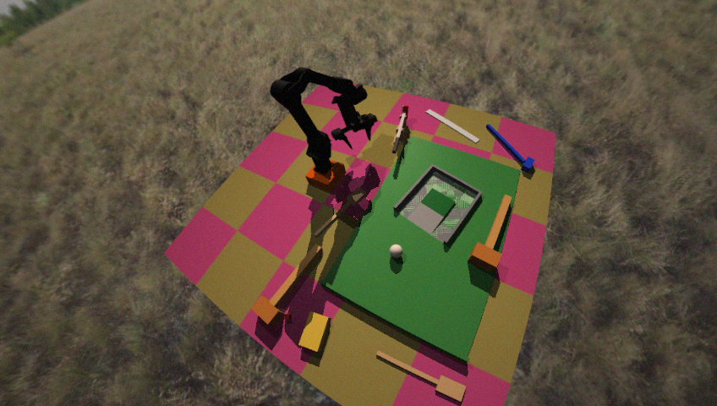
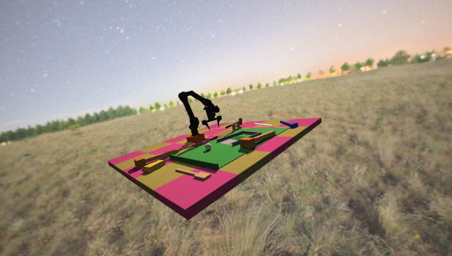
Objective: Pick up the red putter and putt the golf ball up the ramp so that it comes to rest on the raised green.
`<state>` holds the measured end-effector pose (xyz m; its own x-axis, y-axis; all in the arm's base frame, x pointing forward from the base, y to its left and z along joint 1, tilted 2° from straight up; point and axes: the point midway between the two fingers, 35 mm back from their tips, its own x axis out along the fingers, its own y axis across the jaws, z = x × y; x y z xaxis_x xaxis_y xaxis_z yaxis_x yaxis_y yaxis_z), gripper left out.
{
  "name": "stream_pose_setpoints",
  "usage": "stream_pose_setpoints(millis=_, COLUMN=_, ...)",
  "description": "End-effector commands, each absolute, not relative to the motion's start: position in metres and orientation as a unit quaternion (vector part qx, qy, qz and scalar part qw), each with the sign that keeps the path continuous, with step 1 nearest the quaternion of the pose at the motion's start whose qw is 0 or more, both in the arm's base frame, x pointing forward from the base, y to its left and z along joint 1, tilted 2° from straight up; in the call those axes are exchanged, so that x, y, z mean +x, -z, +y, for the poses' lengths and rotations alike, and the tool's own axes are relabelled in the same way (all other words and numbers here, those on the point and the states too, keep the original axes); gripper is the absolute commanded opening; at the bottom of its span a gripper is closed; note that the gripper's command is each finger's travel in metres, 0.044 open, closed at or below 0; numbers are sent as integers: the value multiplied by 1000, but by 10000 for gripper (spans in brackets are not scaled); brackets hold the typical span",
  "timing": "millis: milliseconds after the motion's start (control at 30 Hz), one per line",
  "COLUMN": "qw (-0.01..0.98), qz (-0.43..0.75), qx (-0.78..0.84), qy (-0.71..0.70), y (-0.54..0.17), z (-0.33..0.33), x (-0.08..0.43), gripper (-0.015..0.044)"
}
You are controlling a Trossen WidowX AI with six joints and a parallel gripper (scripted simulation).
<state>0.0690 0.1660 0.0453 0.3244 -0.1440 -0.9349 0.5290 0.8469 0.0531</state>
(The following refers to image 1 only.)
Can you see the white flat bar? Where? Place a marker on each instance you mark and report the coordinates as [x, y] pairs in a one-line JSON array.
[[453, 126]]

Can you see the blue putter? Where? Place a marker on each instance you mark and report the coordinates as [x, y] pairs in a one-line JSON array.
[[527, 164]]

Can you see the white golf ball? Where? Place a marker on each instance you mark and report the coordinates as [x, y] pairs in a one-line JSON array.
[[396, 251]]

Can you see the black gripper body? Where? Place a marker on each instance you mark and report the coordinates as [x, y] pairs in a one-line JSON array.
[[339, 133]]

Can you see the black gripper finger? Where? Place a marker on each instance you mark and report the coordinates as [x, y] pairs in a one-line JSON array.
[[368, 130], [346, 140]]

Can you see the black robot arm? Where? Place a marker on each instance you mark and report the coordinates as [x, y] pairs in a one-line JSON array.
[[288, 94]]

